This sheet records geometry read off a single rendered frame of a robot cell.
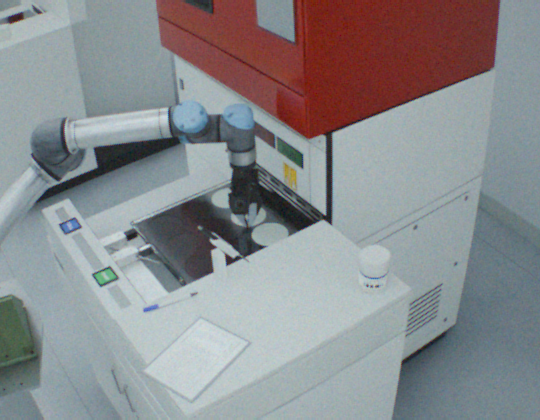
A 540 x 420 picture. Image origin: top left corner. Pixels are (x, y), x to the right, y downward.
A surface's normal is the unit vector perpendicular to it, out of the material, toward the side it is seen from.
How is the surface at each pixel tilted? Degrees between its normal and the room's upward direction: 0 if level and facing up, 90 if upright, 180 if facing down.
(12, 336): 90
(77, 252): 0
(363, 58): 90
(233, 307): 0
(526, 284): 0
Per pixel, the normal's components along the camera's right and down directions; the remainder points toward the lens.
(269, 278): -0.05, -0.80
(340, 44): 0.57, 0.47
